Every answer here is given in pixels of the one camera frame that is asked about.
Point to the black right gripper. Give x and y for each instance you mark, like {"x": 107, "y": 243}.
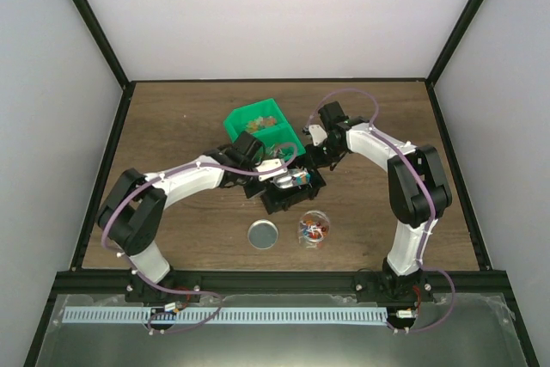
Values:
{"x": 313, "y": 158}

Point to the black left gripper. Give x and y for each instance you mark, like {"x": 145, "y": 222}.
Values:
{"x": 250, "y": 192}

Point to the black bin with lollipops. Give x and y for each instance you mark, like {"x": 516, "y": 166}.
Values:
{"x": 283, "y": 200}

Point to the silver metal scoop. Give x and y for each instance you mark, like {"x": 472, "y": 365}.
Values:
{"x": 295, "y": 177}

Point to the green bin with lollipops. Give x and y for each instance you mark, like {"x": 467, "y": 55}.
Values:
{"x": 276, "y": 138}

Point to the silver metal jar lid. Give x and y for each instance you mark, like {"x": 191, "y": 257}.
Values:
{"x": 262, "y": 234}

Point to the green bin with star candies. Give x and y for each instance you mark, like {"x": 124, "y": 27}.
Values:
{"x": 264, "y": 120}

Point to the clear plastic jar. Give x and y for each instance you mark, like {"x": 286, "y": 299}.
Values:
{"x": 313, "y": 229}

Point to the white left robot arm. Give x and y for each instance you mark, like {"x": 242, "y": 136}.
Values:
{"x": 131, "y": 213}

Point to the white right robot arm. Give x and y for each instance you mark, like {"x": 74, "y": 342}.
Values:
{"x": 418, "y": 187}

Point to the light blue slotted strip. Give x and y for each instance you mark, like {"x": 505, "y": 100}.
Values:
{"x": 362, "y": 316}

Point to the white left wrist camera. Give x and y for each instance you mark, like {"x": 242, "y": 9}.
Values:
{"x": 271, "y": 168}

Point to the black front mounting rail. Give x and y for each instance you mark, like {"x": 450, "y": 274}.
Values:
{"x": 367, "y": 286}

